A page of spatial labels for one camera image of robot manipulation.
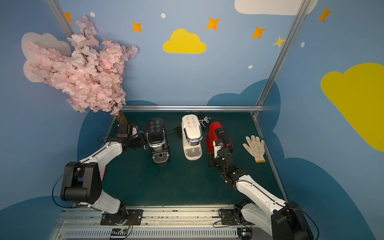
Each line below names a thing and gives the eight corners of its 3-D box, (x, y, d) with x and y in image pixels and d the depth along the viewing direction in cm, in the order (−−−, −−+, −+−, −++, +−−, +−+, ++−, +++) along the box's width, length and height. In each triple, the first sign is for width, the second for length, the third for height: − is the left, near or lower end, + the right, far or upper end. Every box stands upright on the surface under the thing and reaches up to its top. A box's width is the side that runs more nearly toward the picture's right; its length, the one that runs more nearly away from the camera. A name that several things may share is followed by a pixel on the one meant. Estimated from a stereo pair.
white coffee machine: (182, 160, 98) (180, 139, 79) (183, 136, 110) (182, 114, 91) (200, 160, 98) (202, 139, 79) (199, 136, 110) (201, 114, 91)
